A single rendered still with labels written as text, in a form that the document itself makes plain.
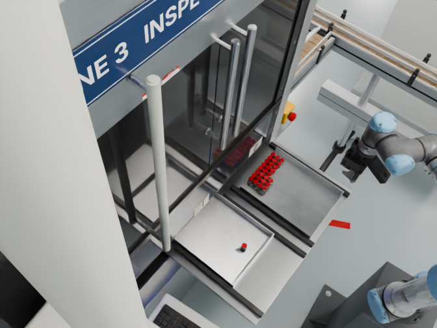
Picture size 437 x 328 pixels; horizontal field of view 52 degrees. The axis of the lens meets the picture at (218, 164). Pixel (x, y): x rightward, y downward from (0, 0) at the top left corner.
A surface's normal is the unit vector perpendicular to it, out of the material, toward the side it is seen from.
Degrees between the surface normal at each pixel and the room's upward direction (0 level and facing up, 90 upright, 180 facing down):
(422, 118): 90
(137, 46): 90
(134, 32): 90
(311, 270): 0
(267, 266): 0
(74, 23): 90
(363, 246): 0
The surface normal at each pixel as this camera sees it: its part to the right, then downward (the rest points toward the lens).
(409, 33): -0.62, 0.64
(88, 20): 0.78, 0.55
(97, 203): 0.95, 0.30
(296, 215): 0.07, -0.54
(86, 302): 0.30, 0.82
